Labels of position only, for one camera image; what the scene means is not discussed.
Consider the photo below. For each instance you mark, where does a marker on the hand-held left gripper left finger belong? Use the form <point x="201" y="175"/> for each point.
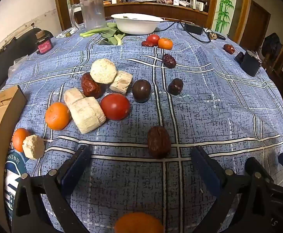
<point x="77" y="167"/>

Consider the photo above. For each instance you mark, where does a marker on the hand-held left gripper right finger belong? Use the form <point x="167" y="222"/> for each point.
<point x="205" y="168"/>

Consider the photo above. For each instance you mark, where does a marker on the small beige sugarcane chunk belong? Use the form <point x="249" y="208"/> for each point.
<point x="34" y="147"/>

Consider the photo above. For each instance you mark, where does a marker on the brown wrinkled jujube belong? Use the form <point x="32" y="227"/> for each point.
<point x="159" y="142"/>

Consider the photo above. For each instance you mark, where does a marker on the large orange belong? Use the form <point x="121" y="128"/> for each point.
<point x="57" y="116"/>

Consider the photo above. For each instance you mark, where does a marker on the small orange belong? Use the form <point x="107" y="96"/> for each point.
<point x="19" y="138"/>

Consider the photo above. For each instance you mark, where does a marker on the large red tomato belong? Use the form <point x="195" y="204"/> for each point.
<point x="115" y="106"/>

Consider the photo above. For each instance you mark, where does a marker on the dark smooth jujube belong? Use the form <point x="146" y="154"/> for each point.
<point x="176" y="86"/>

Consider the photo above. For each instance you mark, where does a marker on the dark brown plum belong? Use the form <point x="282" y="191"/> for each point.
<point x="141" y="90"/>

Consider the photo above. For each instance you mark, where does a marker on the blue plaid tablecloth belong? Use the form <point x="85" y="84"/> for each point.
<point x="204" y="116"/>

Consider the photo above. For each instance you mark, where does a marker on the large red jujube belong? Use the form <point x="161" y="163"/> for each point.
<point x="89" y="87"/>

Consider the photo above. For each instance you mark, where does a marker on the black box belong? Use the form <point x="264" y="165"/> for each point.
<point x="250" y="63"/>

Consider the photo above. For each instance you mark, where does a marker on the small black block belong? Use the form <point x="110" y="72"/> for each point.
<point x="239" y="57"/>

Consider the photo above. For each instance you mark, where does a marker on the dark wrinkled jujube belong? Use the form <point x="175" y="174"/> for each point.
<point x="169" y="60"/>

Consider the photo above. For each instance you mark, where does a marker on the crumpled clear plastic bag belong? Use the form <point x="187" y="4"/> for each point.
<point x="19" y="64"/>

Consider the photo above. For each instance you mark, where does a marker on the black bag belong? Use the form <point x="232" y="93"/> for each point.
<point x="272" y="44"/>

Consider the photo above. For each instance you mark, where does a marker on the dark pink jar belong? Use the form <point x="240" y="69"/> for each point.
<point x="44" y="45"/>

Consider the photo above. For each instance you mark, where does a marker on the green bok choy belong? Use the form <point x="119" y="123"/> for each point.
<point x="93" y="32"/>
<point x="112" y="39"/>

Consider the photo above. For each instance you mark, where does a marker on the printed plate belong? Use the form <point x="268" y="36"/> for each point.
<point x="61" y="34"/>

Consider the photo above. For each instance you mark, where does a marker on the black sofa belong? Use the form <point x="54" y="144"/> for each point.
<point x="22" y="44"/>

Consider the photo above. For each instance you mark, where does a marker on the small red jujube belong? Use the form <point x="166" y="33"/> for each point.
<point x="147" y="44"/>

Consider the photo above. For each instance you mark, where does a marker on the small red tomato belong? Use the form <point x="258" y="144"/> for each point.
<point x="153" y="38"/>

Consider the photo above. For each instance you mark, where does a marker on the black power adapter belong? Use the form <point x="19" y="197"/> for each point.
<point x="193" y="28"/>

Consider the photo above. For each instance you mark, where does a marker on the brown wooden door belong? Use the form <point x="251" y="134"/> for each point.
<point x="255" y="24"/>

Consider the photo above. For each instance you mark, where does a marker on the white bowl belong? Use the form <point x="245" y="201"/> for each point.
<point x="136" y="25"/>

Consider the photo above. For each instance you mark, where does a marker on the clear plastic pitcher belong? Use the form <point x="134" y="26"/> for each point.
<point x="93" y="12"/>

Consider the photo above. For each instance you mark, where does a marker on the wooden counter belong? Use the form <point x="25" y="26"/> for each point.
<point x="180" y="12"/>

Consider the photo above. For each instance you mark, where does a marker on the white boxes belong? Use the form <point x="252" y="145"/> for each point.
<point x="197" y="4"/>

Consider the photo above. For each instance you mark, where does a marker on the bamboo wall sticker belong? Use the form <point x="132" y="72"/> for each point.
<point x="225" y="7"/>

